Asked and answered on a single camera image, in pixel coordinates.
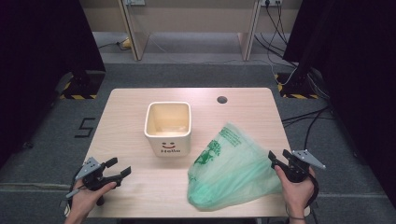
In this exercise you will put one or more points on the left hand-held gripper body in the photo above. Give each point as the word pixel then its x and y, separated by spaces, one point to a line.
pixel 93 177

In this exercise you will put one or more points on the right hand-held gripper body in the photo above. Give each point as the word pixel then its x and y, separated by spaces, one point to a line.
pixel 297 171

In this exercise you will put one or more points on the green plastic bag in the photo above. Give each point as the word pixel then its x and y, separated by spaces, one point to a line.
pixel 230 174

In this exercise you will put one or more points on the cream smiley-face bin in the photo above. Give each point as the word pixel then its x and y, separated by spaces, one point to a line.
pixel 169 144

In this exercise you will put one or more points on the person's left hand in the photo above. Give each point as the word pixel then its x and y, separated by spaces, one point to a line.
pixel 84 199

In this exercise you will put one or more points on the person's right hand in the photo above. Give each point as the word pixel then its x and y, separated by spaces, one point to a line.
pixel 297 196

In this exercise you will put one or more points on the grey tape strip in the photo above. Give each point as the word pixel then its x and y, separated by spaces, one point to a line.
pixel 63 204

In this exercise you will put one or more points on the thin wrist band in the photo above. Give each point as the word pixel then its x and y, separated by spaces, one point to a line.
pixel 297 218

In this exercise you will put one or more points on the black stand base striped tape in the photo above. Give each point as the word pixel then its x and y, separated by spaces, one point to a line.
pixel 82 84
pixel 295 87

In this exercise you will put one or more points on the black curtain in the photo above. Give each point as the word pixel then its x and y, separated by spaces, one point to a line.
pixel 358 62
pixel 37 46

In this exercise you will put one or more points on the yellow floor object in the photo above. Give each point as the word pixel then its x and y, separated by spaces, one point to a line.
pixel 126 43

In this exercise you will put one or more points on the wall power socket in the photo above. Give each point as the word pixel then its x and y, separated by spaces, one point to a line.
pixel 271 2
pixel 134 2

